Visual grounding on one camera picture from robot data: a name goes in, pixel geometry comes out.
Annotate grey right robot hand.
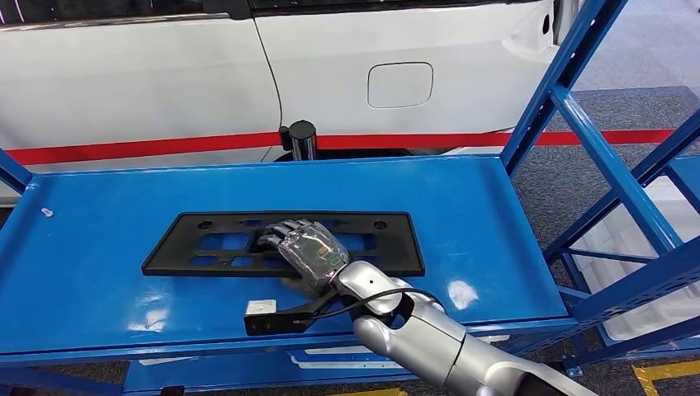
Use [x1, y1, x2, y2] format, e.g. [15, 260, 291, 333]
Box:
[255, 218, 351, 296]

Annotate black plastic panel part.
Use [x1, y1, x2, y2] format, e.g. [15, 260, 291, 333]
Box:
[140, 210, 427, 279]

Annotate red barrier belt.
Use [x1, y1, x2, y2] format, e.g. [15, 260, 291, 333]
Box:
[5, 130, 282, 167]
[315, 128, 679, 151]

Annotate yellow floor tape square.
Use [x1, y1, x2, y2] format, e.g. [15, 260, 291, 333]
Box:
[328, 388, 409, 396]

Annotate white car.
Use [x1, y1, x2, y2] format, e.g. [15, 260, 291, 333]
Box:
[0, 0, 581, 206]

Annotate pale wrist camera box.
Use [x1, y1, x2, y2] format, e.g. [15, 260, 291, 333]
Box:
[244, 298, 278, 317]

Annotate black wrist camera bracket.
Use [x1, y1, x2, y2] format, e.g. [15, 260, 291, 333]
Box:
[243, 290, 341, 337]

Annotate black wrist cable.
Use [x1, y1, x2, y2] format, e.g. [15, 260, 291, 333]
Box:
[309, 287, 445, 321]

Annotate black stanchion post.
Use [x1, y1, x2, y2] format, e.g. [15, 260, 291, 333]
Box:
[278, 120, 319, 163]

